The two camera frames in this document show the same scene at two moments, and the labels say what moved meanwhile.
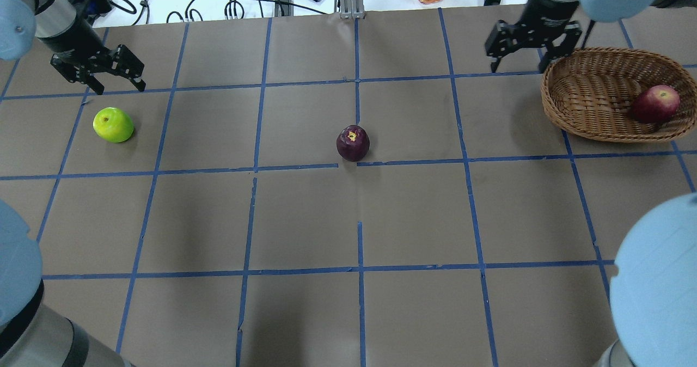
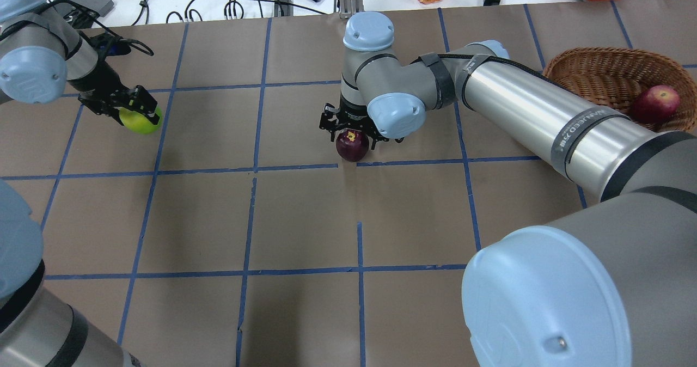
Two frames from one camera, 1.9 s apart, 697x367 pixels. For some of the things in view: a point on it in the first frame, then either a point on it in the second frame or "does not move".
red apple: (658, 104) does not move
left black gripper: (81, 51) to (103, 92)
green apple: (113, 124) to (138, 122)
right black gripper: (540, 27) to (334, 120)
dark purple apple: (353, 142) does not move
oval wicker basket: (591, 91) does not move
